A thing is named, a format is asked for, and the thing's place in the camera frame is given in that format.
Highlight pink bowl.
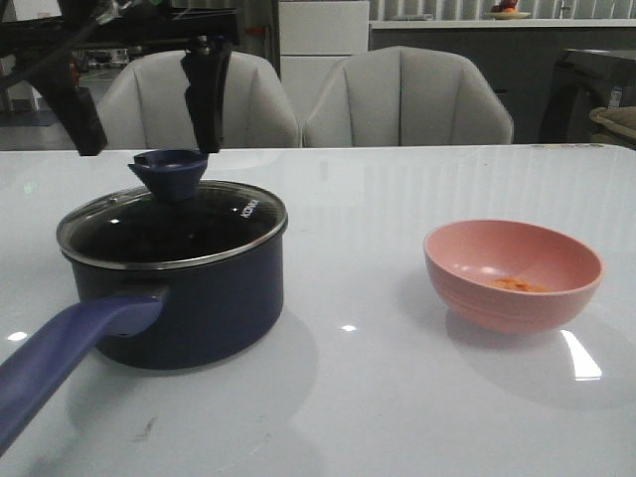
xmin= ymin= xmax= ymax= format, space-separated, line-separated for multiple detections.
xmin=423 ymin=219 xmax=604 ymax=334

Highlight glass lid purple knob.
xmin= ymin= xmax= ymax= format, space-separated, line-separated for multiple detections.
xmin=57 ymin=149 xmax=288 ymax=270

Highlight dark appliance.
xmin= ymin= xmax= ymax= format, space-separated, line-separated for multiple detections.
xmin=539 ymin=49 xmax=635 ymax=143

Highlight orange ham slices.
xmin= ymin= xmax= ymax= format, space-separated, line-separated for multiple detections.
xmin=490 ymin=276 xmax=549 ymax=293

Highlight grey armchair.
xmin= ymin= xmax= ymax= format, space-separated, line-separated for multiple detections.
xmin=302 ymin=46 xmax=514 ymax=148
xmin=97 ymin=52 xmax=301 ymax=149

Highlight white cabinet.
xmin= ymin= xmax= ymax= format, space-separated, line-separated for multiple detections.
xmin=278 ymin=1 xmax=369 ymax=124

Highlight fruit plate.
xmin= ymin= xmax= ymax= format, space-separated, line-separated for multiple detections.
xmin=485 ymin=0 xmax=532 ymax=20

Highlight right grey armchair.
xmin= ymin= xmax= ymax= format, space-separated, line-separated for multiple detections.
xmin=302 ymin=46 xmax=514 ymax=148

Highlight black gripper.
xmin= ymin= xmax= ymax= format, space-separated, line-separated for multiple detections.
xmin=1 ymin=1 xmax=239 ymax=156

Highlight grey counter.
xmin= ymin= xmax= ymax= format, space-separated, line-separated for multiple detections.
xmin=370 ymin=20 xmax=635 ymax=143

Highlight beige cushion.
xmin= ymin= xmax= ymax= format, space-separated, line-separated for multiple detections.
xmin=589 ymin=106 xmax=636 ymax=149

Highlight left grey armchair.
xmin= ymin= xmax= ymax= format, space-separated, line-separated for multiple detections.
xmin=97 ymin=52 xmax=301 ymax=149

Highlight dark blue saucepan purple handle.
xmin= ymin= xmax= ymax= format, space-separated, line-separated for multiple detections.
xmin=1 ymin=228 xmax=286 ymax=448

